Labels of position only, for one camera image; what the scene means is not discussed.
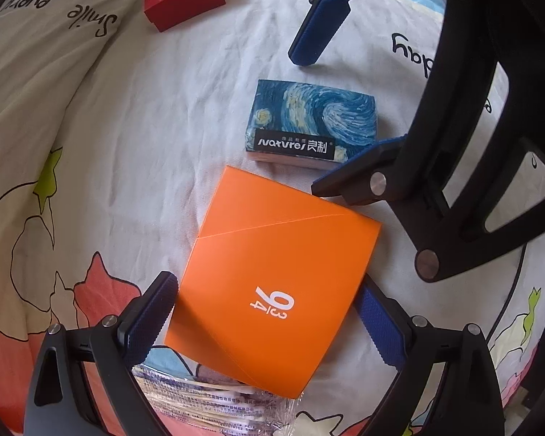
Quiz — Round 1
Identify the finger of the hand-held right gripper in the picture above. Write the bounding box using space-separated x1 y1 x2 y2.
288 0 419 66
311 0 545 281

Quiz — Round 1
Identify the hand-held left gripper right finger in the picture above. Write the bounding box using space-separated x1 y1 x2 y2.
354 275 505 436

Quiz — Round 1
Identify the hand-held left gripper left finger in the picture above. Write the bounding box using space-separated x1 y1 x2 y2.
25 271 179 436

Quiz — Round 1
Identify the blue swirl print tissue pack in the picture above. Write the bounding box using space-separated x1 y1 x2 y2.
246 79 376 171

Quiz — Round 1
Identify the orange cardboard box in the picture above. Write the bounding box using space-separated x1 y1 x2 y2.
163 165 382 400

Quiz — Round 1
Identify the clear cotton swab packet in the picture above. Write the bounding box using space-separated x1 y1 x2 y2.
132 363 305 436

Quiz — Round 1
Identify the printed star bedsheet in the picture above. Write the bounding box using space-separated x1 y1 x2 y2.
0 0 545 436

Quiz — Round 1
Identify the printed star quilt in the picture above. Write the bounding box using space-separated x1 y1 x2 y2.
0 0 173 191

